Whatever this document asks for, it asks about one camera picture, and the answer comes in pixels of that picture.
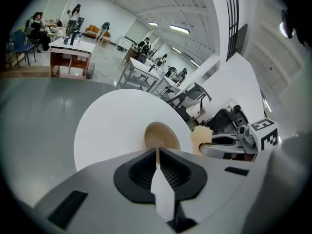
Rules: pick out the white and red desk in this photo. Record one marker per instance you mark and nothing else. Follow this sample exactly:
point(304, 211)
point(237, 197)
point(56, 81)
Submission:
point(80, 47)

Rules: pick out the brown bowl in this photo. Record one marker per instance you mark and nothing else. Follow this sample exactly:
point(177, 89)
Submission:
point(158, 135)

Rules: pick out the light wooden spoon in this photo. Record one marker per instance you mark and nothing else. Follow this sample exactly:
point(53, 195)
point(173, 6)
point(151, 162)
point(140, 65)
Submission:
point(198, 135)

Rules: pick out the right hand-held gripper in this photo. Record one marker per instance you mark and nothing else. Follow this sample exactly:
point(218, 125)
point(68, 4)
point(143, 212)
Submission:
point(265, 135)

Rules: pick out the round ceiling light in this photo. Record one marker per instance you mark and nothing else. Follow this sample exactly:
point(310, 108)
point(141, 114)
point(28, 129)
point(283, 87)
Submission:
point(282, 29)

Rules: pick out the ceiling panel light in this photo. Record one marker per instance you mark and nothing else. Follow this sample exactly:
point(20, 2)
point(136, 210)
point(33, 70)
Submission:
point(153, 23)
point(180, 28)

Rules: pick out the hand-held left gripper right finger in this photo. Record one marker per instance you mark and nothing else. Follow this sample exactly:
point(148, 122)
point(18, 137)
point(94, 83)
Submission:
point(219, 191)

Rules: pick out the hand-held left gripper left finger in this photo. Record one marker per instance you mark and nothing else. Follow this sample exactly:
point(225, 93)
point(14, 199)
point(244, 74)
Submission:
point(97, 191)

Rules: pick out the black head-worn camera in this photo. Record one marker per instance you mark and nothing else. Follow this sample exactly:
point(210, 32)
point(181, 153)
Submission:
point(287, 23)

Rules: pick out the white chair with black legs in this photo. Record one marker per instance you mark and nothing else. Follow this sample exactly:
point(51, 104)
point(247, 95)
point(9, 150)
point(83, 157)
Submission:
point(192, 101)

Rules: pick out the white printed t-shirt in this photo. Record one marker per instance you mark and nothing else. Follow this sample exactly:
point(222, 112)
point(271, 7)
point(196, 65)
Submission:
point(290, 150)

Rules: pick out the orange sofa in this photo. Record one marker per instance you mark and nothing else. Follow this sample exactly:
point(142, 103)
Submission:
point(92, 29)

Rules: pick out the black bottle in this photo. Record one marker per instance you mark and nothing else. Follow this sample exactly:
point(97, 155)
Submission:
point(72, 39)

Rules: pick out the round white table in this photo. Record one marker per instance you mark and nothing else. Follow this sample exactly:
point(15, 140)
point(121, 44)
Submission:
point(117, 121)

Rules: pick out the black balcony railing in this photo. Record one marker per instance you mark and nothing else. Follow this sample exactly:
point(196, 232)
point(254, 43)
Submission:
point(229, 33)

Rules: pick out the blue chair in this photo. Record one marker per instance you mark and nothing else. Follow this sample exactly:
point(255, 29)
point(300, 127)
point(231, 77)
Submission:
point(20, 39)

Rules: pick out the white cabinet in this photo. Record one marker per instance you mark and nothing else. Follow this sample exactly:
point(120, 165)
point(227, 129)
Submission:
point(124, 43)

